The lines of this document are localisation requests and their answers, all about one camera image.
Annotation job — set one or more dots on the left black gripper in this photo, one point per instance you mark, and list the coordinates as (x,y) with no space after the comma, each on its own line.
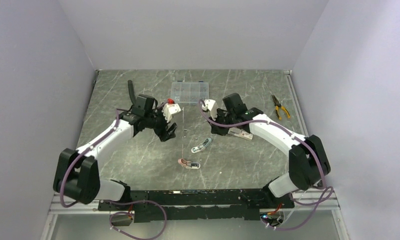
(164,134)

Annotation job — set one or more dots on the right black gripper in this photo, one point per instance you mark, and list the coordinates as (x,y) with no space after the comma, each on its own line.
(217,129)

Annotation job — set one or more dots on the white staple box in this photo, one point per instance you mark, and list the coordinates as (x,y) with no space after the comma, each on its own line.
(240,133)

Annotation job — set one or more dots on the blue mini stapler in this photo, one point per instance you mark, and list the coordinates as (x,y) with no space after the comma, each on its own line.
(202,146)

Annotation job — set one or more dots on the pink mini stapler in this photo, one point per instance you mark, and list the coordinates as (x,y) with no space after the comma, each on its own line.
(188,164)

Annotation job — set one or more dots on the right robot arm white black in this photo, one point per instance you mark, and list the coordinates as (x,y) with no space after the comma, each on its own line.
(307,160)

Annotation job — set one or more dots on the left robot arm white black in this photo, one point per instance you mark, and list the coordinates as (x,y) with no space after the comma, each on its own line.
(78,170)

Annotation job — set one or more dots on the clear plastic organizer box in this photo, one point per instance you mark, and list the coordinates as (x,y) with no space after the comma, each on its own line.
(189,92)

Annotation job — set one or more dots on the yellow black pliers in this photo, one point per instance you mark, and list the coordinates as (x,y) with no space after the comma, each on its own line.
(278,107)

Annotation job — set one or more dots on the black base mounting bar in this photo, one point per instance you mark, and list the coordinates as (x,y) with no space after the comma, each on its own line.
(156,205)

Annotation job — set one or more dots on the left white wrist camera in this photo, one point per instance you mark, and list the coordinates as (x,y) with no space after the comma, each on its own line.
(169,109)

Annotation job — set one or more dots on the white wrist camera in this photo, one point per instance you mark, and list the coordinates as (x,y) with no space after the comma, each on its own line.
(210,106)
(169,109)

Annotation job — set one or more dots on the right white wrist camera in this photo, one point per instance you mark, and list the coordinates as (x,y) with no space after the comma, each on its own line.
(210,106)

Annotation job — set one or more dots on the aluminium frame rail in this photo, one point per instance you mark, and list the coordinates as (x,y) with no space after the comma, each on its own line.
(307,198)

